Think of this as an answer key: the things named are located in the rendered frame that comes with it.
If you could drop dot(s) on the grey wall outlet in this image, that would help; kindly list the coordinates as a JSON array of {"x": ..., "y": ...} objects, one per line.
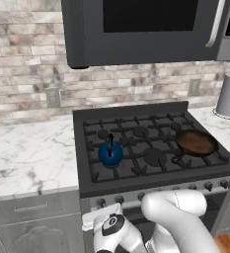
[
  {"x": 53, "y": 97},
  {"x": 194, "y": 87}
]

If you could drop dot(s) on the grey drawer front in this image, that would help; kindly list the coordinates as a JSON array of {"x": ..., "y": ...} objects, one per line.
[{"x": 54, "y": 206}]

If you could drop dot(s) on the brown frying pan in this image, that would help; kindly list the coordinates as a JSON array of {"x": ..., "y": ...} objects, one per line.
[{"x": 196, "y": 142}]

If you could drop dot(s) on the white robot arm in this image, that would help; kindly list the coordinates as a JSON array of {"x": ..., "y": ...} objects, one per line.
[{"x": 182, "y": 214}]

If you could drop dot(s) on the black stove knob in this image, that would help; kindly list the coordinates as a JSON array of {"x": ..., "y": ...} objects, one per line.
[
  {"x": 224, "y": 183},
  {"x": 192, "y": 187},
  {"x": 208, "y": 186},
  {"x": 101, "y": 202},
  {"x": 119, "y": 199},
  {"x": 140, "y": 196}
]

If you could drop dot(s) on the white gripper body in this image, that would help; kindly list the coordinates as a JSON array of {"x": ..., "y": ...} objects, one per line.
[{"x": 93, "y": 218}]

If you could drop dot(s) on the dark grey microwave oven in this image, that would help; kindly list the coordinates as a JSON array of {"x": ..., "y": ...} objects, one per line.
[{"x": 87, "y": 39}]

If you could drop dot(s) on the dark grey gas stove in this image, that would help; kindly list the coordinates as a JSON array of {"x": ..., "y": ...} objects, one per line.
[{"x": 152, "y": 178}]

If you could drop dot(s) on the grey cupboard door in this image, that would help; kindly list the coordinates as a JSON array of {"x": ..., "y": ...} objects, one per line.
[{"x": 44, "y": 235}]

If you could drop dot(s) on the white paper towel roll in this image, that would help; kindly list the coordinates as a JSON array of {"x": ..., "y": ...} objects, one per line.
[{"x": 229, "y": 95}]

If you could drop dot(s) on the dark oven door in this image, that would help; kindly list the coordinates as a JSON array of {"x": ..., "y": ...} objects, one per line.
[{"x": 215, "y": 210}]

